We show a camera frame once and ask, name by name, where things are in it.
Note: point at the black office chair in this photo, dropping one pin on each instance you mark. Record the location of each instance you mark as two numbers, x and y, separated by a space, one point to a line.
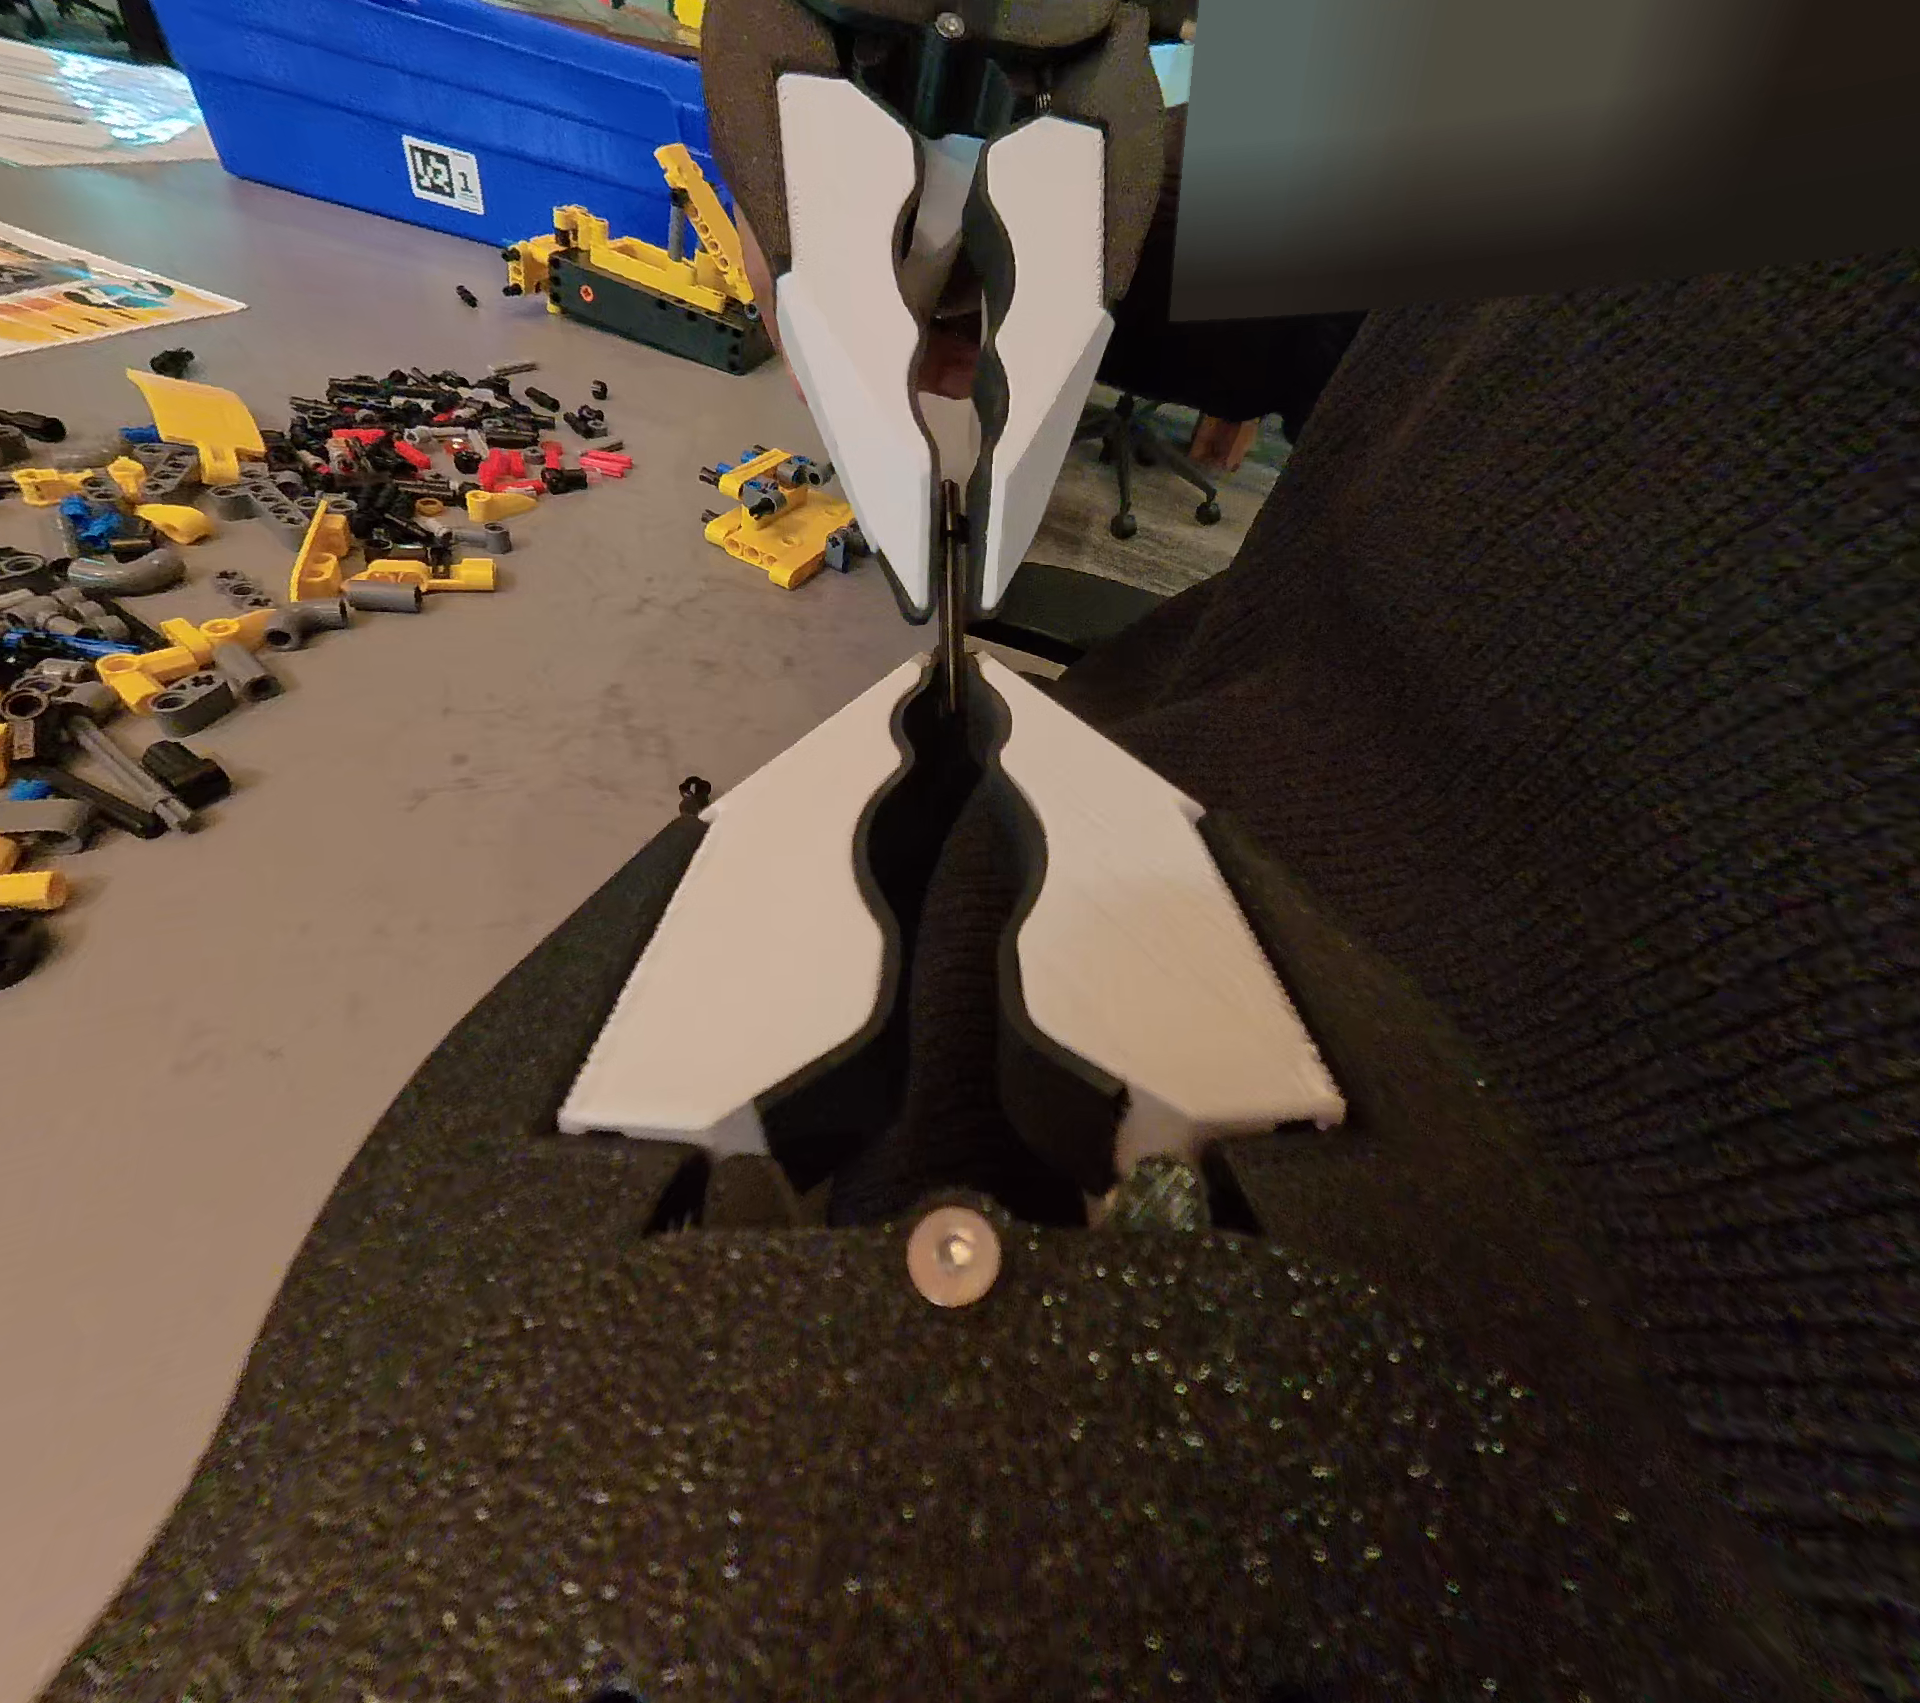
1119 458

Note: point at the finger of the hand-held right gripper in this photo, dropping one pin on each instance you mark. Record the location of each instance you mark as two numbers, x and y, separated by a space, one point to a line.
1059 278
840 278

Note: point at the plastic wrapped paper sheet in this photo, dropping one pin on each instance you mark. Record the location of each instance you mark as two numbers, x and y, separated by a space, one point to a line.
75 98

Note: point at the thin black axle rod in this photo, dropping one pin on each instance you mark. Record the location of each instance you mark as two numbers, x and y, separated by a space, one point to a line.
951 638

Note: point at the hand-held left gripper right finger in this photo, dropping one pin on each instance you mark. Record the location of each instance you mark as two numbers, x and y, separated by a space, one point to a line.
1170 983

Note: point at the blue plastic bin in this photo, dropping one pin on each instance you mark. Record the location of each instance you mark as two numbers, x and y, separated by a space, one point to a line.
301 84

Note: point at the person's black sweater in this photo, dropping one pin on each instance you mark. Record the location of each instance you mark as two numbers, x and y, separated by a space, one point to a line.
1576 833

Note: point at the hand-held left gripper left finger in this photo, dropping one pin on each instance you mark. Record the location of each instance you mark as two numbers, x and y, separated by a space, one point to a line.
736 983

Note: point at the printed instruction sheet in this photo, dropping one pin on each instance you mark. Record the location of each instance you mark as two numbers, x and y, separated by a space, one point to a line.
105 301

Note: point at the partly built yellow toy model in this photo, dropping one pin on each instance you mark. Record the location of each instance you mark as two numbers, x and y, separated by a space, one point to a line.
646 301

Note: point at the pile of toy building pieces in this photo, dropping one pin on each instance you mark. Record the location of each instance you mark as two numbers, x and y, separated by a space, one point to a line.
188 414

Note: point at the small yellow brick assembly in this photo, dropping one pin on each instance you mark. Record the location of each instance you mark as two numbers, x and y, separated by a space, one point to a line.
780 525

